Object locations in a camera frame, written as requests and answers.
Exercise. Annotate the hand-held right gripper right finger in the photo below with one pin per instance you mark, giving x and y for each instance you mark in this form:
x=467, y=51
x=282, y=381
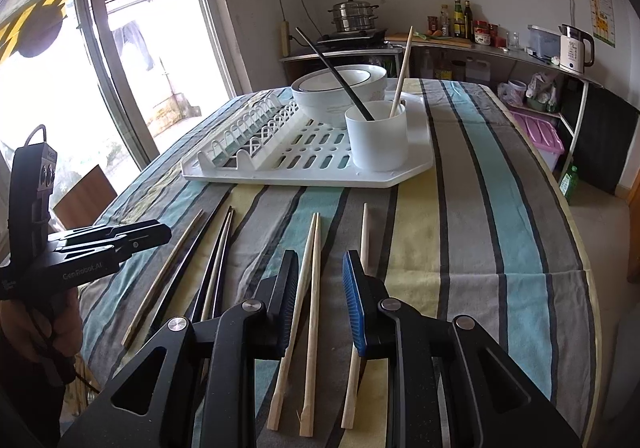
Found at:
x=351, y=308

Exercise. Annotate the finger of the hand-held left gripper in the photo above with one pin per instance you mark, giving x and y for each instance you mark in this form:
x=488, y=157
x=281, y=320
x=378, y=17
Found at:
x=100, y=255
x=145, y=234

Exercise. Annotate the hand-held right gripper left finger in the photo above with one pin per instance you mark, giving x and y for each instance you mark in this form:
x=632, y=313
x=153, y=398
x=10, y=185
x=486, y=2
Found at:
x=291, y=303

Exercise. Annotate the wooden chopstick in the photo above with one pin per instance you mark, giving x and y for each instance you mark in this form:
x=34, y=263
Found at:
x=162, y=278
x=312, y=328
x=402, y=68
x=277, y=393
x=364, y=238

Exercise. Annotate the black chopstick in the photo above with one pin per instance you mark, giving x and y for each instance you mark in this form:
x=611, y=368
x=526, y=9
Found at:
x=218, y=268
x=212, y=260
x=325, y=65
x=187, y=268

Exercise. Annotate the white cup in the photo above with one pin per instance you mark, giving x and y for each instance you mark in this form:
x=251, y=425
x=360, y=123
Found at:
x=375, y=143

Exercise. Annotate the person's left forearm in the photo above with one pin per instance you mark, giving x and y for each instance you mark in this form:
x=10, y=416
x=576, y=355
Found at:
x=25, y=403

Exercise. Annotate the person's left hand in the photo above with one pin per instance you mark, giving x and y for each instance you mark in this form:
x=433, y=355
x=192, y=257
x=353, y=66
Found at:
x=68, y=328

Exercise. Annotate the white plastic dish rack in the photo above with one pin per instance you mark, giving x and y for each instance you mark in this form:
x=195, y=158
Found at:
x=300, y=163

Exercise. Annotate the striped tablecloth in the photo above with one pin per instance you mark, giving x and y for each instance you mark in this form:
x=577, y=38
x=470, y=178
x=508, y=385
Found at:
x=475, y=228

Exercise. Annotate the white bowl black rim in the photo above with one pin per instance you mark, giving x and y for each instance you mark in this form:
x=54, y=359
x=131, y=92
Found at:
x=320, y=110
x=361, y=77

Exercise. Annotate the beige power strip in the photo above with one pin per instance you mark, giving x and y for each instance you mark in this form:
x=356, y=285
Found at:
x=285, y=38

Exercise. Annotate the green plastic bottle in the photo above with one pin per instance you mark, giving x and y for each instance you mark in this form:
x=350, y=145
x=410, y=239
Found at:
x=569, y=185

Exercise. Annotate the purple lid storage box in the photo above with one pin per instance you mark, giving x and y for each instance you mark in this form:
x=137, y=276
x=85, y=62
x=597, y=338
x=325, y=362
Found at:
x=540, y=138

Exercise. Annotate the soy sauce bottle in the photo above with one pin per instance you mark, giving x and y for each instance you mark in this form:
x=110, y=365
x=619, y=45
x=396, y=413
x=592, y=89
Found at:
x=443, y=68

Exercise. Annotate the black cooktop stove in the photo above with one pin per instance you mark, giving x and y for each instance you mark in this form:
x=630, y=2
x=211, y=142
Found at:
x=350, y=39

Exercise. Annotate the clear plastic jug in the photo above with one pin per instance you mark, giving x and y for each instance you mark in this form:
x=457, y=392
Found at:
x=477, y=70

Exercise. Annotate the white mug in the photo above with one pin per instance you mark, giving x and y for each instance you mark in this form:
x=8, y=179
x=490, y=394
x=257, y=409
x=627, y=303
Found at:
x=517, y=90

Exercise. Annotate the wooden cutting board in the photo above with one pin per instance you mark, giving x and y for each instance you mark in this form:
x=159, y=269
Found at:
x=415, y=39

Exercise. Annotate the steel steamer pot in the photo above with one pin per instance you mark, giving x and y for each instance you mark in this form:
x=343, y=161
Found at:
x=352, y=18

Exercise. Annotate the crumpled plastic bags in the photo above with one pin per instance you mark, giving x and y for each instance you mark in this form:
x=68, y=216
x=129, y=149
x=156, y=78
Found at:
x=545, y=90

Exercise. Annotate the red seasoning jar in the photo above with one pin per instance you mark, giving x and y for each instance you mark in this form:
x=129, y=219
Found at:
x=432, y=24

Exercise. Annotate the clear sauce bottle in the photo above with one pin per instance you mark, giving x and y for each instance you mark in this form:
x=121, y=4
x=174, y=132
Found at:
x=444, y=20

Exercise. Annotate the white ceramic jar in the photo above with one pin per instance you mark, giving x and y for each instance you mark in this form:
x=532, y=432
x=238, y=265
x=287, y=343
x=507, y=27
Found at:
x=481, y=34

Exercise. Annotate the black panel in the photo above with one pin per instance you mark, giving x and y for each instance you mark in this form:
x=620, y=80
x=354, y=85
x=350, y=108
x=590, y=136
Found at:
x=605, y=138

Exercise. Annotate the dark bottle yellow label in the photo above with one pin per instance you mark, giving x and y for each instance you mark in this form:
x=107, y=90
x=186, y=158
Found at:
x=458, y=20

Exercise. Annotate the dark glass oil bottle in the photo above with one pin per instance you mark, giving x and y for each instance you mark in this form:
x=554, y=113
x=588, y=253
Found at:
x=468, y=20

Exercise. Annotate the small red jar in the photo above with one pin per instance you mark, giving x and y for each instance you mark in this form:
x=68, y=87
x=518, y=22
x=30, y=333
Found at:
x=494, y=32

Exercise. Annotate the clear drinking glass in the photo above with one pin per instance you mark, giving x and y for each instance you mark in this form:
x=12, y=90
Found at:
x=513, y=40

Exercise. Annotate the clear plastic container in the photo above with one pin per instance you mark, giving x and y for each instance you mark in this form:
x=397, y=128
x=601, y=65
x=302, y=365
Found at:
x=542, y=42

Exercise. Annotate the white electric kettle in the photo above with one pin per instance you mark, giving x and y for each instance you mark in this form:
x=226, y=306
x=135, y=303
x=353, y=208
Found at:
x=575, y=50

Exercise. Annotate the sliding glass door frame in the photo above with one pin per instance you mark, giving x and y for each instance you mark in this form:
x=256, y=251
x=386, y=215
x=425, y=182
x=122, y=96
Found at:
x=95, y=28

